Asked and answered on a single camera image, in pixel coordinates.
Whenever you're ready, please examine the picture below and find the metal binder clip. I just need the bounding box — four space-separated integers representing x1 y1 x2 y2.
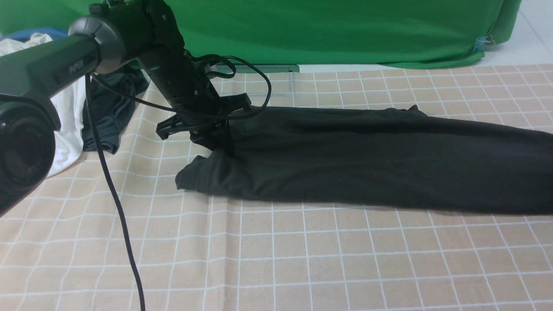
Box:
473 35 496 53

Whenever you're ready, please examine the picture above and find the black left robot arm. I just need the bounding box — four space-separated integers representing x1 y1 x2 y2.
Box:
0 0 234 214

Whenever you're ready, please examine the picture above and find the green backdrop cloth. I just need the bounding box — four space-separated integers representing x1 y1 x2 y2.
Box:
0 0 522 70

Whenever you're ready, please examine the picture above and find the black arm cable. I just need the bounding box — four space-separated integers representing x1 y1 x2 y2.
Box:
85 55 272 311

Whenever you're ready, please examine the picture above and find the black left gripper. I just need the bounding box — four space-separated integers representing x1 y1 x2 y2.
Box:
138 45 235 156

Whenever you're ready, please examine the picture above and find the white crumpled garment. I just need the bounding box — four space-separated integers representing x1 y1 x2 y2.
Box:
0 33 86 178

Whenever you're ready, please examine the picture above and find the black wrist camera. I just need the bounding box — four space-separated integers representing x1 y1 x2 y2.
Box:
215 93 252 117

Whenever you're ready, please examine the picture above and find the beige checkered tablecloth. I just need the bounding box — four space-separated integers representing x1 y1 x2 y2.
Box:
0 64 553 311

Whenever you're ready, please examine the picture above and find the dark gray long-sleeve top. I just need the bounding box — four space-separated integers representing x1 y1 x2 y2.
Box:
175 106 553 215

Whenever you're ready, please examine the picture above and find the blue crumpled garment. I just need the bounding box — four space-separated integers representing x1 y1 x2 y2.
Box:
1 27 68 42

